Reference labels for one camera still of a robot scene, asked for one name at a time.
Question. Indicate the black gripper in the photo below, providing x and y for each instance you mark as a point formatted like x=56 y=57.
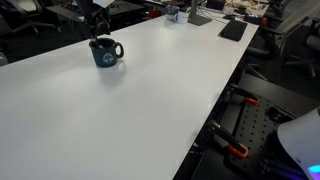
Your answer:
x=98 y=13

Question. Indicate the dark teal logo mug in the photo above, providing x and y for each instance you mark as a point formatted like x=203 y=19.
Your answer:
x=107 y=57

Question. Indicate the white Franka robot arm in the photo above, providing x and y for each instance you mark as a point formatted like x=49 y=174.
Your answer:
x=301 y=140

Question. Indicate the small white cup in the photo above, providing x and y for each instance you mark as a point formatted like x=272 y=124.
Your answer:
x=229 y=10

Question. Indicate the black background desk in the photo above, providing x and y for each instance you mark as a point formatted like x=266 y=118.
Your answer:
x=63 y=13

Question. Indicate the dark green mug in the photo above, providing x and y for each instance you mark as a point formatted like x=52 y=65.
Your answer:
x=171 y=14

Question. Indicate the dark office chair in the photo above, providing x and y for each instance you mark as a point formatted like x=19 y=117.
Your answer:
x=20 y=15

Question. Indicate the white mug with dark print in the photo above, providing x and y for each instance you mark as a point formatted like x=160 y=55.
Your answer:
x=182 y=17

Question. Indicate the grey monitor stand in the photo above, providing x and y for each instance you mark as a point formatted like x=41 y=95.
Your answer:
x=197 y=17

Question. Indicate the grey object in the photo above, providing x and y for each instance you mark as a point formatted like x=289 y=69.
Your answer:
x=2 y=59

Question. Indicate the black monitor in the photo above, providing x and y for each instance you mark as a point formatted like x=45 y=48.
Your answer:
x=215 y=4

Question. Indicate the black computer mouse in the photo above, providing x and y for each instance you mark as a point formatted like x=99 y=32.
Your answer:
x=229 y=17

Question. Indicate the black mouse pad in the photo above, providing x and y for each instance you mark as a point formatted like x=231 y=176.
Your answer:
x=233 y=30

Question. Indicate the beige clutter pile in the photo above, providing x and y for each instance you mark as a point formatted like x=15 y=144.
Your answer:
x=242 y=4

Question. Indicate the black rectangular box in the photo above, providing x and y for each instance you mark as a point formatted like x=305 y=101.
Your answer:
x=253 y=19

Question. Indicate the small red orange object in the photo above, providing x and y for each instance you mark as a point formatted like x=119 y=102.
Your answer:
x=264 y=21

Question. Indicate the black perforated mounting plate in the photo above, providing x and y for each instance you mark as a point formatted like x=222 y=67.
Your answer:
x=255 y=130

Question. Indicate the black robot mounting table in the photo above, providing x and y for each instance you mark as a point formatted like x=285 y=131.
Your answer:
x=280 y=91

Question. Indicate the grey backed office chair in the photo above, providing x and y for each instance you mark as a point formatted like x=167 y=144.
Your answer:
x=295 y=15

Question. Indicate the black knob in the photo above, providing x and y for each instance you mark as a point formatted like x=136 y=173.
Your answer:
x=277 y=115

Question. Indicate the black office chair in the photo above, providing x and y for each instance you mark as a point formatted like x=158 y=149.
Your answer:
x=305 y=61

